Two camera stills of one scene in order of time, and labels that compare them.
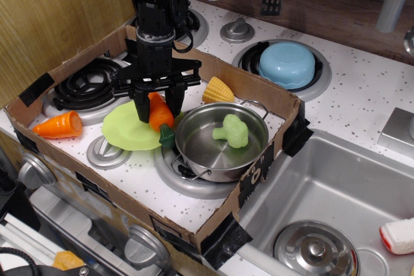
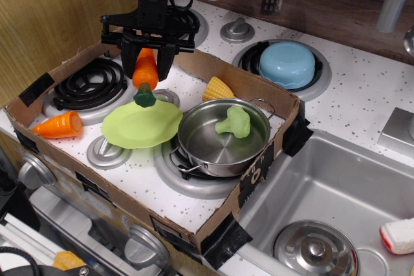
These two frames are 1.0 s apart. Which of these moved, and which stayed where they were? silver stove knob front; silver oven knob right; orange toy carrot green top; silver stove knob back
Moved: orange toy carrot green top
Stayed: silver stove knob front; silver oven knob right; silver stove knob back
